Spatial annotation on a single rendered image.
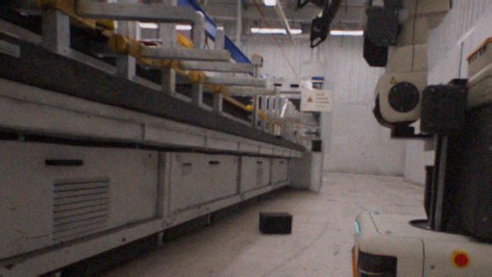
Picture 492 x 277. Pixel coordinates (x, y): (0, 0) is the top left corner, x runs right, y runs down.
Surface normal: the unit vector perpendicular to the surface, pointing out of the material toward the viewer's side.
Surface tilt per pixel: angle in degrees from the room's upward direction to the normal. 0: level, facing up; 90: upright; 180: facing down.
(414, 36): 90
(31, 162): 90
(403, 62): 90
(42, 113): 90
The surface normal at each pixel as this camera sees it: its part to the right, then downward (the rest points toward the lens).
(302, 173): -0.10, 0.04
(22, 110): 0.99, 0.07
